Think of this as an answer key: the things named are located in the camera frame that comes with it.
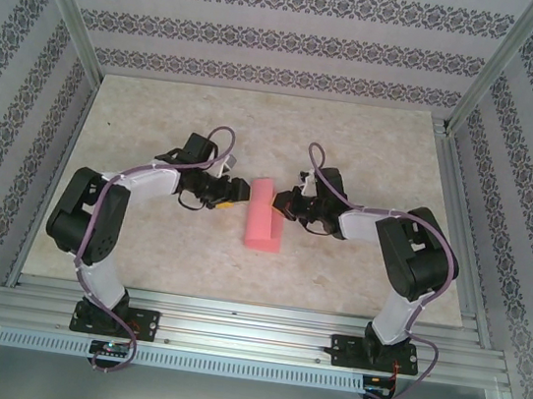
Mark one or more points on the pink paper sheet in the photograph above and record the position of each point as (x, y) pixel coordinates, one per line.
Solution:
(260, 223)

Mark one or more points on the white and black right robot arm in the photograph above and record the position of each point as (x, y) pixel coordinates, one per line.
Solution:
(417, 260)

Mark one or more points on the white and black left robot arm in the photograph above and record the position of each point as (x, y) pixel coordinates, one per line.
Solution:
(110, 217)

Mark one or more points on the aluminium mounting rail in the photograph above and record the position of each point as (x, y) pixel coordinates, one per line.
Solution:
(237, 334)

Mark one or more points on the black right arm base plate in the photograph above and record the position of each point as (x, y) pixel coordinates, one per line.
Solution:
(345, 344)

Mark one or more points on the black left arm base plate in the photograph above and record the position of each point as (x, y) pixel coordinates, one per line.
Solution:
(150, 322)

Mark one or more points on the aluminium side rail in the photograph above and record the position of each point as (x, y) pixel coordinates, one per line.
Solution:
(454, 176)
(53, 179)

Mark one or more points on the aluminium frame post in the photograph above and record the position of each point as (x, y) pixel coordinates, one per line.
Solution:
(499, 63)
(69, 3)

